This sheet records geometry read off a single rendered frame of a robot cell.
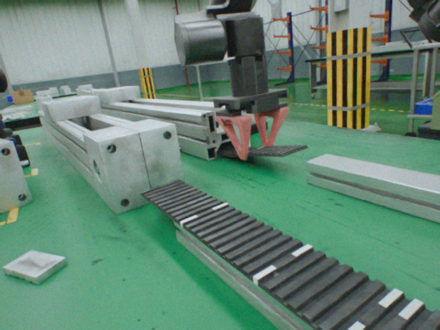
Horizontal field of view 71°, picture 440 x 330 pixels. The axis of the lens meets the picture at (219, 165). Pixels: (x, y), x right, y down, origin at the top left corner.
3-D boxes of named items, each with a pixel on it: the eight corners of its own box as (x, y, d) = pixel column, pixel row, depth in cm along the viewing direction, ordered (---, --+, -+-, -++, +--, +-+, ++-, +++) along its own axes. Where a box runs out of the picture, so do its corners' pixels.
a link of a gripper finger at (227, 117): (220, 159, 51) (212, 102, 48) (253, 148, 55) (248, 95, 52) (245, 167, 46) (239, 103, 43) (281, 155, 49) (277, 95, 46)
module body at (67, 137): (161, 176, 51) (150, 125, 48) (98, 196, 46) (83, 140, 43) (74, 128, 115) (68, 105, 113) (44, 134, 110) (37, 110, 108)
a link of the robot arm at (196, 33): (240, -33, 46) (230, 20, 53) (162, -29, 42) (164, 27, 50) (272, 20, 40) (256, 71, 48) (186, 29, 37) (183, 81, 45)
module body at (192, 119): (250, 147, 60) (246, 103, 57) (207, 161, 55) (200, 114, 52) (124, 118, 125) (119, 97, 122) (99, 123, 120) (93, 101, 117)
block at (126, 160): (201, 184, 44) (191, 120, 41) (116, 215, 38) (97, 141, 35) (174, 171, 52) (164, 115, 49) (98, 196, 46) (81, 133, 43)
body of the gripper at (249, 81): (213, 110, 48) (206, 61, 46) (262, 99, 53) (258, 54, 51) (238, 112, 43) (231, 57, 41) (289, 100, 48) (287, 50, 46)
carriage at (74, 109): (105, 124, 75) (98, 95, 73) (55, 134, 69) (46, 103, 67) (90, 119, 88) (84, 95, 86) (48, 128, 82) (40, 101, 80)
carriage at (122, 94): (143, 106, 105) (138, 85, 102) (110, 112, 99) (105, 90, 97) (128, 104, 118) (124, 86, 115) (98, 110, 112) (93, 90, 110)
